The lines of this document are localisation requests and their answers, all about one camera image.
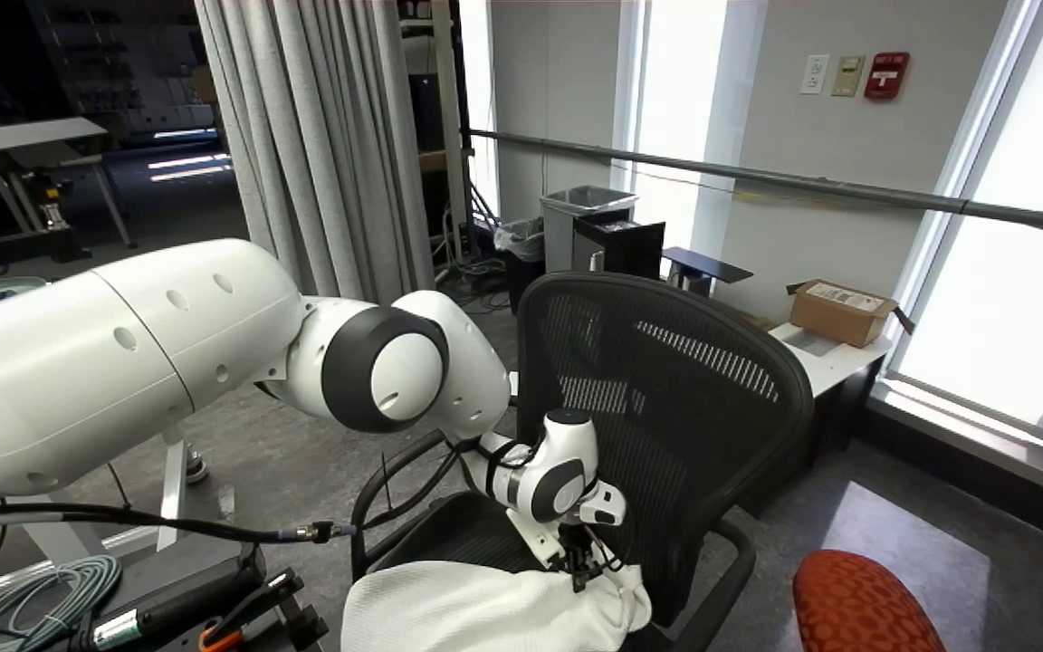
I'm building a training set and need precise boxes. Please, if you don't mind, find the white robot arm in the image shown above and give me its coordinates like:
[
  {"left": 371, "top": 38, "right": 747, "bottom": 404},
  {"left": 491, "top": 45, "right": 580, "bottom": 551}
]
[{"left": 0, "top": 240, "right": 626, "bottom": 569}]

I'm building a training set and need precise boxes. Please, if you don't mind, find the black box unit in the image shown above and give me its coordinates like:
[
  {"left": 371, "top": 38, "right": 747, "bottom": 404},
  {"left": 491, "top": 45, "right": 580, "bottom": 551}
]
[{"left": 573, "top": 218, "right": 662, "bottom": 278}]

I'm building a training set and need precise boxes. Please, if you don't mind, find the white light switch plate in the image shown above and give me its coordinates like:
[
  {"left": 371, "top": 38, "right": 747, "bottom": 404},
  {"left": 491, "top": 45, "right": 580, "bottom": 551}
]
[{"left": 802, "top": 54, "right": 830, "bottom": 94}]

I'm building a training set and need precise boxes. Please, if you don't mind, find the coiled grey cable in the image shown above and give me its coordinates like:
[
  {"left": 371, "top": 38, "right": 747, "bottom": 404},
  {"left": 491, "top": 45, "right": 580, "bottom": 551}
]
[{"left": 0, "top": 551, "right": 124, "bottom": 652}]

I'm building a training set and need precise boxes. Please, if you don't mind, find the orange upholstered chair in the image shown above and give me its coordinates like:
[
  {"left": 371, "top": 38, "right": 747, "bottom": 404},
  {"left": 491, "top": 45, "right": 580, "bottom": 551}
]
[{"left": 795, "top": 551, "right": 947, "bottom": 652}]

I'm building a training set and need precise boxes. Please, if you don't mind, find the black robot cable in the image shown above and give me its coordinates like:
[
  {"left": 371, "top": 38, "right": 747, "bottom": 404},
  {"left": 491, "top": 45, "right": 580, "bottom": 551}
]
[{"left": 0, "top": 433, "right": 501, "bottom": 546}]

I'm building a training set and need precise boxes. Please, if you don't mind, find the beige wall thermostat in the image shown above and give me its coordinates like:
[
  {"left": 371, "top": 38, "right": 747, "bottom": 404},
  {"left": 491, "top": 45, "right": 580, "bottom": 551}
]
[{"left": 833, "top": 54, "right": 865, "bottom": 97}]

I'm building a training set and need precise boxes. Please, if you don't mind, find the red fire alarm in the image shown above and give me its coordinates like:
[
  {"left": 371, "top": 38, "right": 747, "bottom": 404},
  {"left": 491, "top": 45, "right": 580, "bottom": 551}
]
[{"left": 865, "top": 50, "right": 908, "bottom": 103}]

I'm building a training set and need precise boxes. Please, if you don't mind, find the grey wall rail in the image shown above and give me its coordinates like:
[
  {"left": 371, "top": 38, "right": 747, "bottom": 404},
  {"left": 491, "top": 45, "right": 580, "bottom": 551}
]
[{"left": 465, "top": 126, "right": 1043, "bottom": 229}]

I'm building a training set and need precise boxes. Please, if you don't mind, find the orange handled clamp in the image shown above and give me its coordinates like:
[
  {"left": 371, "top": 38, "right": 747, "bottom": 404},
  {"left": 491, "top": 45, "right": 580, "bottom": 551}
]
[{"left": 196, "top": 569, "right": 331, "bottom": 652}]

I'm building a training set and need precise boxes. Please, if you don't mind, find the grey trash bin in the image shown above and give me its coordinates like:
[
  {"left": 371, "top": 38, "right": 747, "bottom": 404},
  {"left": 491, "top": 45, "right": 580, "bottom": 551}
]
[{"left": 540, "top": 187, "right": 633, "bottom": 271}]

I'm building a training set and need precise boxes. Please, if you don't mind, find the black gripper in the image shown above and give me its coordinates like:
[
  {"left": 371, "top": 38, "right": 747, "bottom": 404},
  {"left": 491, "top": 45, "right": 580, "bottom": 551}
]
[{"left": 557, "top": 521, "right": 607, "bottom": 581}]

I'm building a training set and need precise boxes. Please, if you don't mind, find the white towel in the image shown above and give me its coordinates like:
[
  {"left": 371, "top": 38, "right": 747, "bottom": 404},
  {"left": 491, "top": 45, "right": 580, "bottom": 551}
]
[{"left": 340, "top": 562, "right": 654, "bottom": 652}]

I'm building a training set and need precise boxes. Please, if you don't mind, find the cardboard box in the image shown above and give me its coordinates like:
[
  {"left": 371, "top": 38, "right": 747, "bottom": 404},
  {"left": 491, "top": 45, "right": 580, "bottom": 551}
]
[{"left": 789, "top": 278, "right": 891, "bottom": 347}]

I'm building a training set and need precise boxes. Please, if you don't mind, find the black mesh office chair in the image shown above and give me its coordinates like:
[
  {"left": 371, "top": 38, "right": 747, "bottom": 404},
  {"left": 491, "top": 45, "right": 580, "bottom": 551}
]
[{"left": 357, "top": 276, "right": 813, "bottom": 652}]

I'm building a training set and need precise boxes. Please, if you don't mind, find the white low cabinet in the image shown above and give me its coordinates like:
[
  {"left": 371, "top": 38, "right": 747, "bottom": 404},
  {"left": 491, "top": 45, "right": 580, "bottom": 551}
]
[{"left": 771, "top": 324, "right": 891, "bottom": 399}]

